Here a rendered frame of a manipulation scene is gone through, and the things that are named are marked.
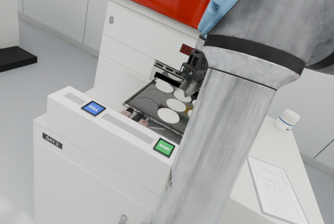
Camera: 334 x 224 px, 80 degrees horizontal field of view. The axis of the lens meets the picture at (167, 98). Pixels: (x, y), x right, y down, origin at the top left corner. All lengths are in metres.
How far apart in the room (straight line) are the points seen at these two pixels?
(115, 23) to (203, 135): 1.07
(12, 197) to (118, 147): 1.09
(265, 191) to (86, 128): 0.57
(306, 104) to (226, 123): 2.62
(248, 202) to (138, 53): 0.91
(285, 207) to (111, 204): 0.57
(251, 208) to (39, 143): 0.75
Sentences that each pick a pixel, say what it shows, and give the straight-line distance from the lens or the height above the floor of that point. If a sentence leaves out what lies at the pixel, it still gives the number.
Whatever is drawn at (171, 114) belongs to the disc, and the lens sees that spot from 0.88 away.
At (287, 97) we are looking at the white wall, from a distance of 2.77.
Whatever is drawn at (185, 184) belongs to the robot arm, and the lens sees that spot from 0.26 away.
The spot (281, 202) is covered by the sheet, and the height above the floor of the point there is 0.97.
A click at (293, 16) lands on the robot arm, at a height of 1.40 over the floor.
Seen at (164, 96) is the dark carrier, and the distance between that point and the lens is 0.98.
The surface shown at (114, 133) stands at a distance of 0.62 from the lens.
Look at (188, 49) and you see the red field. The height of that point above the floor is 1.11.
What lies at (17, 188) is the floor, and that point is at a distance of 1.67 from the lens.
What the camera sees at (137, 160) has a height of 0.91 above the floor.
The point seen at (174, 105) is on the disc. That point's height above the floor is 0.90.
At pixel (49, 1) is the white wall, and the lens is 3.78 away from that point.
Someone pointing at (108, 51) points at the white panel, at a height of 0.89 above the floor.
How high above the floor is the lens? 1.39
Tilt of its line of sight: 30 degrees down
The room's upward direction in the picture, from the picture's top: 22 degrees clockwise
